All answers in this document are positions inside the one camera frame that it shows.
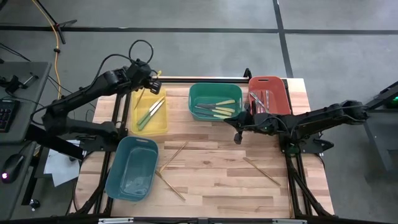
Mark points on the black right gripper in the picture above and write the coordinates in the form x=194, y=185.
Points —
x=261, y=124

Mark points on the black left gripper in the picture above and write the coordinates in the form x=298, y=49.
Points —
x=140, y=73

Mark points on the slim gold utensil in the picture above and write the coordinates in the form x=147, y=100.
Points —
x=140, y=98

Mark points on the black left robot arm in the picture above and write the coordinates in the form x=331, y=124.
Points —
x=77, y=101

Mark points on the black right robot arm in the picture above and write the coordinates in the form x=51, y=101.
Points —
x=326, y=118

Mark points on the yellow tape tag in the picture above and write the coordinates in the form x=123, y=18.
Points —
x=159, y=73

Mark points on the green plastic bin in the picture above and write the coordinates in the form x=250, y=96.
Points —
x=214, y=91

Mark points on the black table clamp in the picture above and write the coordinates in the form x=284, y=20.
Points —
x=247, y=73

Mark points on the orange plastic bin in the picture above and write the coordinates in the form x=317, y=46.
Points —
x=278, y=93

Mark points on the translucent yellow plastic bin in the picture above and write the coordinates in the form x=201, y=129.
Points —
x=155, y=124

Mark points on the wooden chopstick on table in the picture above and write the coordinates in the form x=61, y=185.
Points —
x=261, y=171

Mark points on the black tripod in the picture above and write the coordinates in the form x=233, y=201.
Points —
x=59, y=29

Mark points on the teal blue plastic bin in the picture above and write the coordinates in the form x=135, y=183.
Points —
x=130, y=168

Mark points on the black desk leg beam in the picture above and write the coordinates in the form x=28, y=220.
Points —
x=53, y=143

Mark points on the grey desk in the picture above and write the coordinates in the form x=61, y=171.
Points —
x=28, y=93

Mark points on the white paper sheet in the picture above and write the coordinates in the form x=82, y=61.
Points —
x=59, y=168

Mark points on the grey metal stand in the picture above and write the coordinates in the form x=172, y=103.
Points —
x=373, y=137

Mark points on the black keyboard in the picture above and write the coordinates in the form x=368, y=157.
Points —
x=7, y=115

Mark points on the black computer mouse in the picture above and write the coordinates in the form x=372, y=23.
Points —
x=12, y=166

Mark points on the device with green light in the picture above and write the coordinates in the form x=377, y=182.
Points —
x=392, y=101

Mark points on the black round knob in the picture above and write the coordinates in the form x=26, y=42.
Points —
x=35, y=204

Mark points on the black metal table frame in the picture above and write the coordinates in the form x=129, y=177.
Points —
x=202, y=80

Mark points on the silver edge bracket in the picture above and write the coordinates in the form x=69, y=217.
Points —
x=115, y=221
x=289, y=221

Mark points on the black clamp mount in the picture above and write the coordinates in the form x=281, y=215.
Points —
x=14, y=84

